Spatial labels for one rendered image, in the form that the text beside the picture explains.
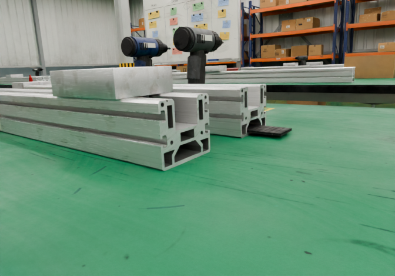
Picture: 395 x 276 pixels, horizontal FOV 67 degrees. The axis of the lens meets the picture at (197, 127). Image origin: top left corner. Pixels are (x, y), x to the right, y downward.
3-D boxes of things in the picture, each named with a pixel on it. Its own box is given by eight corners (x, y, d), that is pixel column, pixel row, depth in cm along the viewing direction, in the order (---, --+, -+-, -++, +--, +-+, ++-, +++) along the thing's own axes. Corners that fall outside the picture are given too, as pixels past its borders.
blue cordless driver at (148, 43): (123, 109, 94) (116, 37, 90) (165, 102, 110) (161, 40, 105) (140, 110, 90) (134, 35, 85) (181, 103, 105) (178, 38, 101)
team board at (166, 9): (142, 133, 433) (130, -12, 394) (165, 126, 472) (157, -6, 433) (233, 145, 344) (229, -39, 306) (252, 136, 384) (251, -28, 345)
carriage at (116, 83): (54, 113, 48) (49, 70, 47) (111, 105, 57) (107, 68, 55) (117, 120, 39) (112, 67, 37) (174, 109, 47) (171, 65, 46)
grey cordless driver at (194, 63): (173, 115, 78) (167, 27, 73) (213, 106, 93) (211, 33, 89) (197, 117, 73) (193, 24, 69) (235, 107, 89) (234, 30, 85)
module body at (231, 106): (27, 111, 99) (23, 85, 97) (56, 107, 106) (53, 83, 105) (240, 138, 51) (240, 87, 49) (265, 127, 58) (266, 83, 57)
